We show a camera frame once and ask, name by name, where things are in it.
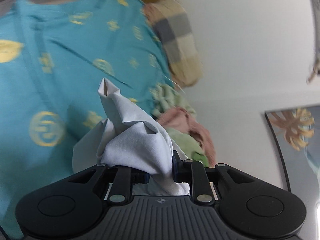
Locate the white t-shirt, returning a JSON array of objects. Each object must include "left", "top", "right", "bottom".
[{"left": 72, "top": 78, "right": 190, "bottom": 196}]

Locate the pink fleece blanket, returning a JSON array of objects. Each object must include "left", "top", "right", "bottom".
[{"left": 157, "top": 107, "right": 216, "bottom": 167}]

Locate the framed flower picture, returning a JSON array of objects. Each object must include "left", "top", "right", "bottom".
[{"left": 265, "top": 106, "right": 319, "bottom": 203}]

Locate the teal patterned bed sheet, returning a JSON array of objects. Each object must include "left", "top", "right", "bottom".
[{"left": 1, "top": 0, "right": 170, "bottom": 239}]

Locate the green fleece blanket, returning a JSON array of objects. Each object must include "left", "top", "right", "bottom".
[{"left": 150, "top": 83, "right": 216, "bottom": 167}]

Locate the plaid pillow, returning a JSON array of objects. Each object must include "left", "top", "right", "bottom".
[{"left": 142, "top": 0, "right": 203, "bottom": 87}]

